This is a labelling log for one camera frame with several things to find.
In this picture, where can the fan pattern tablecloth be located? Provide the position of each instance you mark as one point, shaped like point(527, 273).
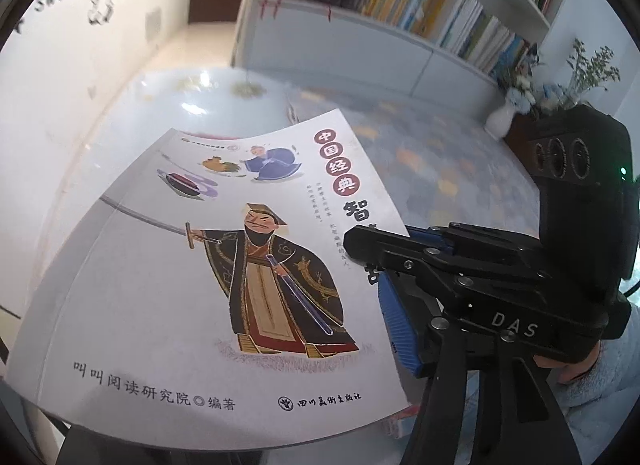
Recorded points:
point(425, 175)

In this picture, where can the row of white blue books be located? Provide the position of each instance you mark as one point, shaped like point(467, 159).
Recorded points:
point(485, 40)

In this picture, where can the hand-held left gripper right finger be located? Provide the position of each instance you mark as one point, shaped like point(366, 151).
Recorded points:
point(400, 325)

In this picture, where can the brown wooden cabinet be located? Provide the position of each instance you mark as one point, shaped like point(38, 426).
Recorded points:
point(522, 145)

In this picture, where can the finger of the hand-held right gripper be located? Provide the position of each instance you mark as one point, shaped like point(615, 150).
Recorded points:
point(430, 239)
point(390, 250)

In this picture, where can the person's right forearm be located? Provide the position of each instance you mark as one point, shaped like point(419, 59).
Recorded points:
point(600, 415)

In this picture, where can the blue artificial flowers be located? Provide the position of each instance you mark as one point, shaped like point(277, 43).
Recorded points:
point(530, 85)

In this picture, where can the white book with swordsman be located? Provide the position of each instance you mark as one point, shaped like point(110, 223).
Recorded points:
point(225, 270)

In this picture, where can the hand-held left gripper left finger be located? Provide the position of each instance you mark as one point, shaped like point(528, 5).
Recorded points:
point(100, 450)

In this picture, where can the white wall access panel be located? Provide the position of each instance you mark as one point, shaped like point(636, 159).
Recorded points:
point(153, 21)

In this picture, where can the person's right hand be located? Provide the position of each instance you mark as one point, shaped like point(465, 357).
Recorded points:
point(565, 367)

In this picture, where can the white vase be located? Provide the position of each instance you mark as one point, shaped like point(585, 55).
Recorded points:
point(500, 120)

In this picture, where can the white bookshelf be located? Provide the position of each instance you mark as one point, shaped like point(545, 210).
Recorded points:
point(350, 55)

